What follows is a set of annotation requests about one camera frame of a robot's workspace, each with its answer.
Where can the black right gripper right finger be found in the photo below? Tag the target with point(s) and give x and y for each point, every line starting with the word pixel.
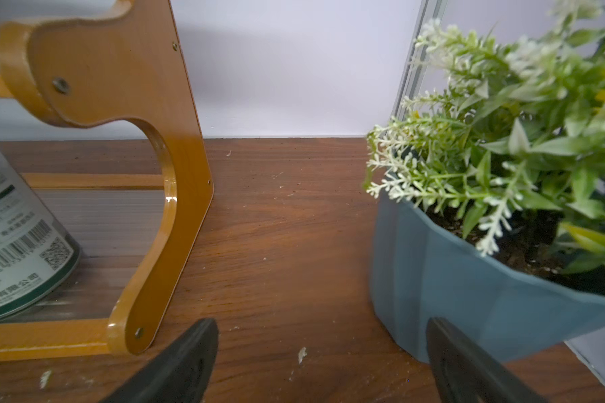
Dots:
pixel 464 372

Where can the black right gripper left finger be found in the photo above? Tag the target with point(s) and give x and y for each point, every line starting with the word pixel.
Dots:
pixel 180 373

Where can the metal can green label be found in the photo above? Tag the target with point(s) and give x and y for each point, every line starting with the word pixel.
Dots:
pixel 36 252

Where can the orange wooden three-tier shelf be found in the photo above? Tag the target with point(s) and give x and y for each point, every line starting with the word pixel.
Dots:
pixel 125 65

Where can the blue-grey plant pot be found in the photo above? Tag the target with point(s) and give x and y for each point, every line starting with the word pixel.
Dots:
pixel 420 271

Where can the green artificial plant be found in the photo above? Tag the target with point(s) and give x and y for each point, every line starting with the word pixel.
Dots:
pixel 510 155

